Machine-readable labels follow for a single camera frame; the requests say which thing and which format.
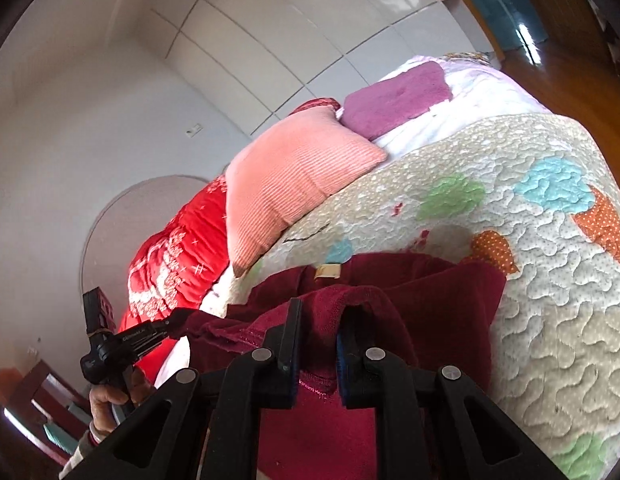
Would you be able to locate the red embroidered comforter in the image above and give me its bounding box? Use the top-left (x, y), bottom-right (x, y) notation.
top-left (117, 97), bottom-right (341, 387)

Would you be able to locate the wooden door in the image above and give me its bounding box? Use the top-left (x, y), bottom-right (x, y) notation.
top-left (500, 0), bottom-right (620, 63)

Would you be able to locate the dark wooden chair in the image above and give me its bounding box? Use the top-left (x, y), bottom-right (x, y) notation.
top-left (4, 360), bottom-right (96, 467)

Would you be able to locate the white glossy wardrobe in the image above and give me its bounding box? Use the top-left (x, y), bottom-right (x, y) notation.
top-left (104, 0), bottom-right (487, 137)

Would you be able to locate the person's left hand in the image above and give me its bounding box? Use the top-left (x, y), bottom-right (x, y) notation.
top-left (88, 367), bottom-right (157, 437)

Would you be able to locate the pink ribbed pillow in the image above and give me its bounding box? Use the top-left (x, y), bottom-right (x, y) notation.
top-left (225, 107), bottom-right (389, 277)

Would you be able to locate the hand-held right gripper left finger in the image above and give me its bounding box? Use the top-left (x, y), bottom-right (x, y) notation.
top-left (64, 299), bottom-right (303, 480)

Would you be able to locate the round white headboard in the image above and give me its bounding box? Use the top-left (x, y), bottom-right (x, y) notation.
top-left (80, 175), bottom-right (213, 322)

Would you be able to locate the patchwork quilted bedspread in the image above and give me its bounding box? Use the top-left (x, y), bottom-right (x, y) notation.
top-left (154, 54), bottom-right (620, 480)

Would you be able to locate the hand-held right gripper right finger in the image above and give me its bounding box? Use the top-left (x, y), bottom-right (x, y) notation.
top-left (336, 305), bottom-right (566, 480)

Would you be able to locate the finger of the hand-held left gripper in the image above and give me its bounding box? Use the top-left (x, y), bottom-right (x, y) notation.
top-left (162, 308), bottom-right (201, 341)

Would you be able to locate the maroon fleece garment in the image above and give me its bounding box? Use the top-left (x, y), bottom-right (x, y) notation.
top-left (182, 252), bottom-right (507, 480)

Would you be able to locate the purple plush cushion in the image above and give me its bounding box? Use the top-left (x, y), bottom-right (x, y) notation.
top-left (341, 61), bottom-right (453, 142)

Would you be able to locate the person's left forearm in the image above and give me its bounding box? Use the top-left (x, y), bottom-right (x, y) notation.
top-left (58, 420), bottom-right (121, 480)

